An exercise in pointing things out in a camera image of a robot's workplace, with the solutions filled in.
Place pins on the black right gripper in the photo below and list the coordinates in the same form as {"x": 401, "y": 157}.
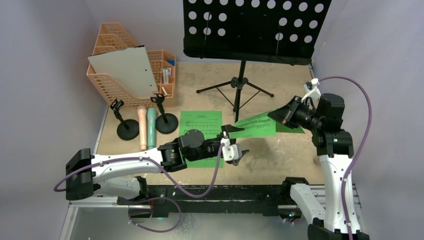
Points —
{"x": 292, "y": 111}

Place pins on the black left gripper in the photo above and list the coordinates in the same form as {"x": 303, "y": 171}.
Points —
{"x": 225, "y": 130}

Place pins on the green sheet music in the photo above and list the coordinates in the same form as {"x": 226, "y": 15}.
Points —
{"x": 261, "y": 125}
{"x": 209, "y": 123}

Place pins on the black music stand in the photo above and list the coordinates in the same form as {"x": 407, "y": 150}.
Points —
{"x": 269, "y": 31}

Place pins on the mint green toy microphone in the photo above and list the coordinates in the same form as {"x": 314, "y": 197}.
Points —
{"x": 151, "y": 128}

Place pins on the pink toy microphone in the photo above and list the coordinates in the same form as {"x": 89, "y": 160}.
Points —
{"x": 142, "y": 122}

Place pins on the black round microphone stand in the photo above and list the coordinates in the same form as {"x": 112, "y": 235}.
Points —
{"x": 127, "y": 129}

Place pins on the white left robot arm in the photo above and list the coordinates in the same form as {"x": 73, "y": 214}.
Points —
{"x": 90, "y": 174}

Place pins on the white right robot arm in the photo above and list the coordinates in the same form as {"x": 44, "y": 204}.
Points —
{"x": 337, "y": 219}

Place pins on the white marker tube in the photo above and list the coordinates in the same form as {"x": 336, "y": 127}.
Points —
{"x": 169, "y": 69}

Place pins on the grey folder board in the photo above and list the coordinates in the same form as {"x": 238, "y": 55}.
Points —
{"x": 129, "y": 67}

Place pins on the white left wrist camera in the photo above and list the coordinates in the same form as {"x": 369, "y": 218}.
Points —
{"x": 231, "y": 152}

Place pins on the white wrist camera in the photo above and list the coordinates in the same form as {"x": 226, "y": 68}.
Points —
{"x": 312, "y": 90}
{"x": 231, "y": 152}

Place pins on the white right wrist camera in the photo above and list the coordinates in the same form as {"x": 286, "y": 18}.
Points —
{"x": 312, "y": 90}

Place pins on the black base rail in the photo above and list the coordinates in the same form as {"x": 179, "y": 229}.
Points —
{"x": 267, "y": 200}

